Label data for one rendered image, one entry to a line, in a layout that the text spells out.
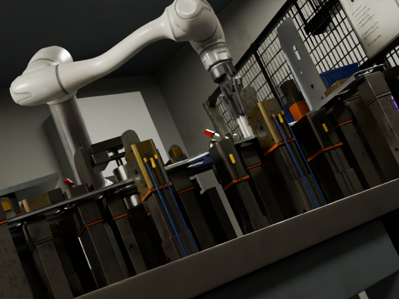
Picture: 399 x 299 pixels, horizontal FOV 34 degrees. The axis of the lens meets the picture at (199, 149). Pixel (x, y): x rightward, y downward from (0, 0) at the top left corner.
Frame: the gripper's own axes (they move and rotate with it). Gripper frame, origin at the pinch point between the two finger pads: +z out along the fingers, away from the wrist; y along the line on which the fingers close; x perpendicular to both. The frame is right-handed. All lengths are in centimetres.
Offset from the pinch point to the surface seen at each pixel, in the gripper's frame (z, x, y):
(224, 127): -5.5, 0.7, -14.5
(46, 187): -9, -55, -34
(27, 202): -1, -65, -12
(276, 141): 11.9, -8.4, 24.6
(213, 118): -9.4, -1.8, -14.2
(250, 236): 36, -62, 97
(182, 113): -124, 161, -379
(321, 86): -3.7, 26.5, 5.4
